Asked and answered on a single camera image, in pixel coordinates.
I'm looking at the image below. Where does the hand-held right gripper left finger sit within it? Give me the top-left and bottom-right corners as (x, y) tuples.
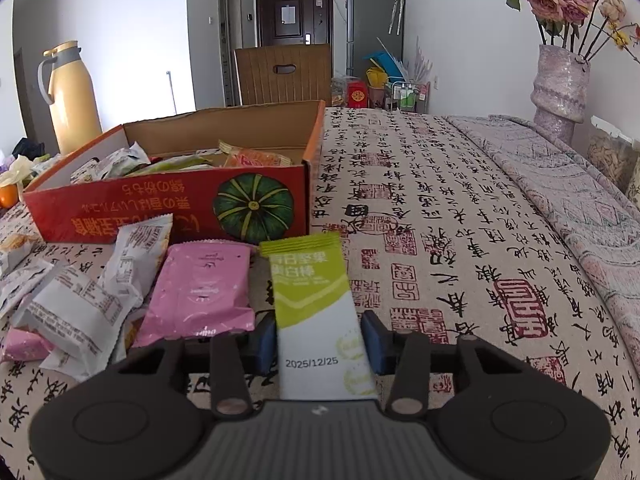
(106, 319), (279, 419)

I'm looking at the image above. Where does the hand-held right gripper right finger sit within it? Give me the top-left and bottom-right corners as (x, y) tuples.
(361, 310), (527, 419)

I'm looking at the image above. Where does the green white long snack packet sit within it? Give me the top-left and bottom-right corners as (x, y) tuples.
(144, 155), (214, 172)
(259, 234), (379, 402)

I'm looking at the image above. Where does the pink snack packet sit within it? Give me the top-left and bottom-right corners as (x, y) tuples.
(134, 241), (257, 349)
(0, 327), (56, 364)

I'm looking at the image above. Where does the red cardboard box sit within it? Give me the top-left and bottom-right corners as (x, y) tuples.
(22, 100), (327, 246)

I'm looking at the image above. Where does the white cracker snack packet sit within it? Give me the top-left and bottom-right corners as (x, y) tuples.
(0, 233), (34, 267)

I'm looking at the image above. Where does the orange snack packet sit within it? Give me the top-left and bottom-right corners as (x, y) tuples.
(219, 141), (294, 169)

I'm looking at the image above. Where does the grey patterned cloth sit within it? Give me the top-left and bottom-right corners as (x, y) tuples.
(445, 114), (640, 362)

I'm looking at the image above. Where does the red gift box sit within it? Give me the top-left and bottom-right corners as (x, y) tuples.
(346, 78), (370, 109)

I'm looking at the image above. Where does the blue plastic dustpan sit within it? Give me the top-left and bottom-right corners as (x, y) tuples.
(363, 51), (396, 74)

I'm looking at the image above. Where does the white pampas decoration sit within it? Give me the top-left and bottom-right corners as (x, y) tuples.
(400, 37), (434, 84)

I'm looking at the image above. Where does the clear storage jar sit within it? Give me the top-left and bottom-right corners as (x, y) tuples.
(586, 116), (637, 189)

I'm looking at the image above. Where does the grey refrigerator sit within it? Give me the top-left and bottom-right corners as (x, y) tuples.
(346, 0), (405, 77)

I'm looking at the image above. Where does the yellow thermos jug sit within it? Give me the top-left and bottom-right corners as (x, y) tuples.
(39, 41), (104, 157)

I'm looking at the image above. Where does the black bag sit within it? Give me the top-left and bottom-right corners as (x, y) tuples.
(12, 137), (46, 159)

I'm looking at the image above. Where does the pink glitter vase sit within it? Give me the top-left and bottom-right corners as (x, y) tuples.
(532, 44), (591, 142)

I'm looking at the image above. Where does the dark brown door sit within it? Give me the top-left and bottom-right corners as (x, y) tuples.
(256, 0), (334, 47)

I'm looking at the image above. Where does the white folded umbrella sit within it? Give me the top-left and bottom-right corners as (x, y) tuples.
(389, 0), (407, 37)

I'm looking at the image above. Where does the dried rose bouquet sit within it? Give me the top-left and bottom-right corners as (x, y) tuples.
(497, 0), (640, 64)

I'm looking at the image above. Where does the wire rack cart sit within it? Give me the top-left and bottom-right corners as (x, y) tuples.
(385, 80), (431, 114)

